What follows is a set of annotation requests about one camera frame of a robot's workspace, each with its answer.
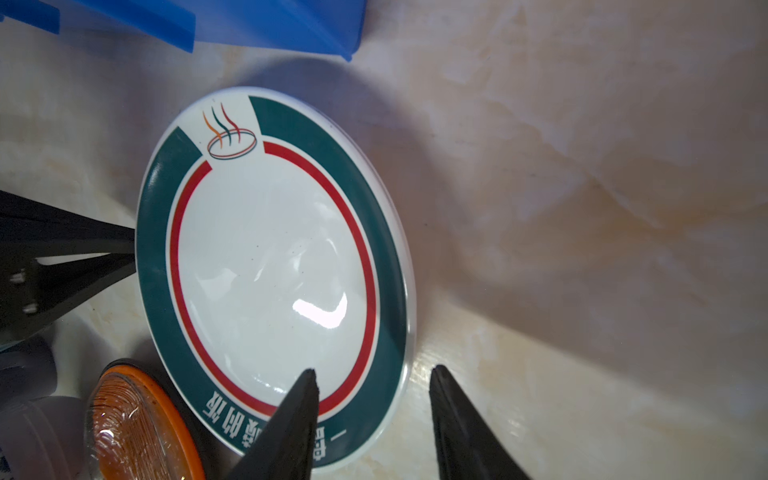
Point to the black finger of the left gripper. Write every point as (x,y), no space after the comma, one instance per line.
(52,261)

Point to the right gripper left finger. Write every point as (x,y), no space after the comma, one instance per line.
(284,449)

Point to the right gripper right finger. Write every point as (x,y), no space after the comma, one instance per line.
(466,448)

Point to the clear ribbed glass plate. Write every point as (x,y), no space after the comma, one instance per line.
(134,428)

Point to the green rimmed white plate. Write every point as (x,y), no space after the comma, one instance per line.
(266,245)

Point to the blue plastic bin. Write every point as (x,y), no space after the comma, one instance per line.
(320,27)

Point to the lavender mug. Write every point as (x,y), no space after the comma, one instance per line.
(42,435)

